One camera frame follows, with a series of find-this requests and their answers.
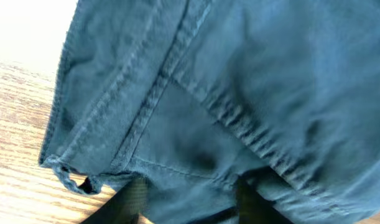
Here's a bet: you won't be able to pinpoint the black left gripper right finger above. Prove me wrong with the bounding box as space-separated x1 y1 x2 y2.
236 177 293 224

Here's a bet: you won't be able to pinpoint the navy blue denim shorts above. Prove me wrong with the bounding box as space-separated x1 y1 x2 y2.
39 0 380 223

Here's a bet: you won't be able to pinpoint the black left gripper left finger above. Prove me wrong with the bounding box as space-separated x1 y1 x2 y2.
81 178 147 224

